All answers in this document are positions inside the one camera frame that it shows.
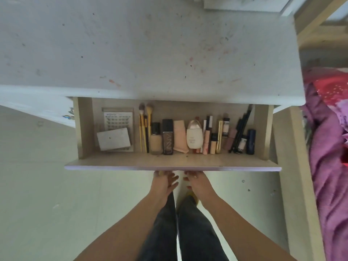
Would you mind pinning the person's right hand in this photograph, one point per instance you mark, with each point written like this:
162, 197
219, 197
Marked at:
199, 187

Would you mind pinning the person's left hand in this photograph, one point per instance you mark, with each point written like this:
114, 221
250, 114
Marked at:
163, 184

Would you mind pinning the light wooden drawer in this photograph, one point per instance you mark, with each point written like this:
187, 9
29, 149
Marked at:
176, 160

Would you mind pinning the glass foundation bottle black cap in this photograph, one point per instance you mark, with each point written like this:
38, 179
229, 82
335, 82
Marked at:
155, 144

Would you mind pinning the peach lip gloss tube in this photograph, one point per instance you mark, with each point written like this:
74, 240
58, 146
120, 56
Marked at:
206, 144

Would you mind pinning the dark square foundation bottle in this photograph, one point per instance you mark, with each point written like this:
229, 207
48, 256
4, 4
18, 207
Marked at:
168, 138

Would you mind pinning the white round bottle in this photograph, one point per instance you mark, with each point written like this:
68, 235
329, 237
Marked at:
193, 138

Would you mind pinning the black compact with mirror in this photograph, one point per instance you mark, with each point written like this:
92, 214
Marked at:
114, 139

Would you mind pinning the false eyelash tray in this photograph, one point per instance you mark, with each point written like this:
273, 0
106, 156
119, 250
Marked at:
119, 119

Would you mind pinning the person's left forearm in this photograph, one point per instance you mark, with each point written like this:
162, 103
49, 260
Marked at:
122, 233

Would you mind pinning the person's right forearm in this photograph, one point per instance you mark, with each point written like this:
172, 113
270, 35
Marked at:
244, 233

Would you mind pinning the person's right yellow shoe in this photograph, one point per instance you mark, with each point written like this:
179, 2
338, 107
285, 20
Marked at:
194, 199

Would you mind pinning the person's grey trousers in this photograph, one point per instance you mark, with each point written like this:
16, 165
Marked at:
163, 236

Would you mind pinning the white table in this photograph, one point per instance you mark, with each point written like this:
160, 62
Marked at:
136, 51

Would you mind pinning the light wooden bed frame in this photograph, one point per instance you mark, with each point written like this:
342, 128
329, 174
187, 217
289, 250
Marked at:
296, 160

